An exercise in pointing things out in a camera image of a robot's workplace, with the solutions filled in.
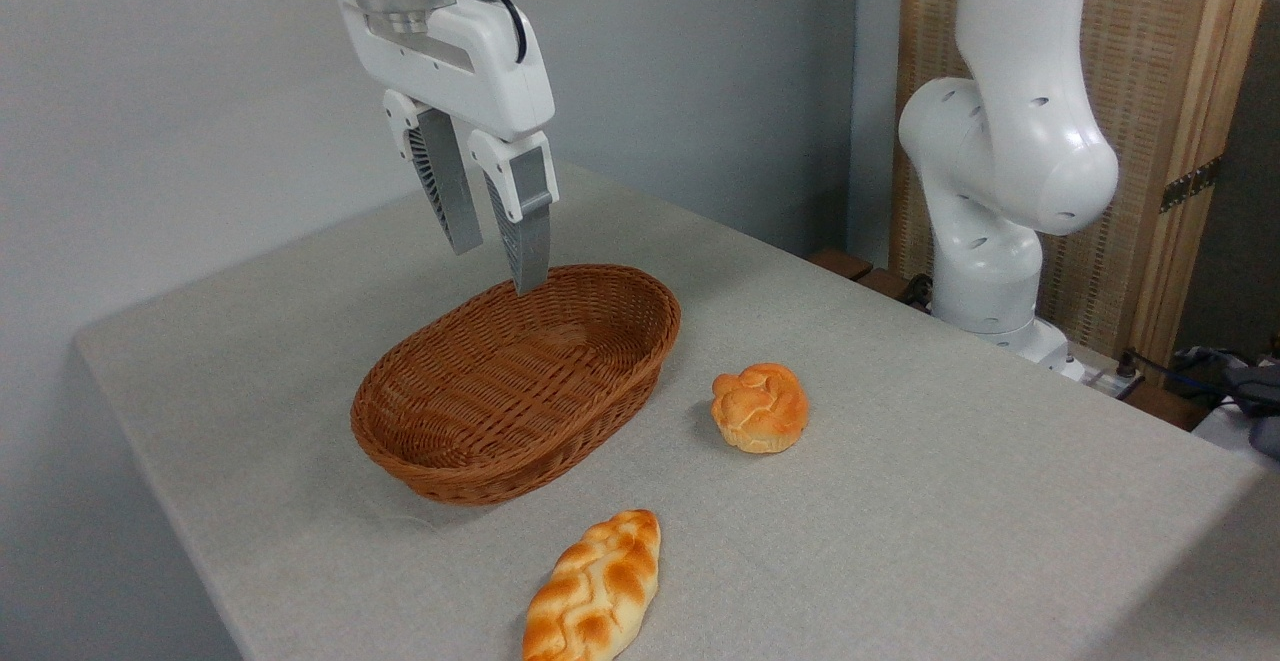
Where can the metal screen hinge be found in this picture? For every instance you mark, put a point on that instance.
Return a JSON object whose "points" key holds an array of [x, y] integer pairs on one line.
{"points": [[1188, 184]]}

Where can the long braided bread loaf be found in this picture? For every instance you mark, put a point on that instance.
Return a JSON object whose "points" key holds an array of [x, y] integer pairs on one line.
{"points": [[598, 591]]}

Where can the round knotted bread roll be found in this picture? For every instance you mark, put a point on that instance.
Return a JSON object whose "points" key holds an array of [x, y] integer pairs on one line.
{"points": [[760, 411]]}

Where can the wooden rattan screen panel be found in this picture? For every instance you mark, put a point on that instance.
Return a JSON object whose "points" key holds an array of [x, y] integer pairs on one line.
{"points": [[1160, 41]]}

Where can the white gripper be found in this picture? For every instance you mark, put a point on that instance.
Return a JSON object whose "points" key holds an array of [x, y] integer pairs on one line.
{"points": [[480, 71]]}

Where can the brown wicker basket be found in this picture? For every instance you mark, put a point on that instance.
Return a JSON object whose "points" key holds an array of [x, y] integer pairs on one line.
{"points": [[500, 391]]}

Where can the dark grey cloth bundle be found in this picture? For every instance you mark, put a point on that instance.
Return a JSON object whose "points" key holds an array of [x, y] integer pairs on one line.
{"points": [[1250, 391]]}

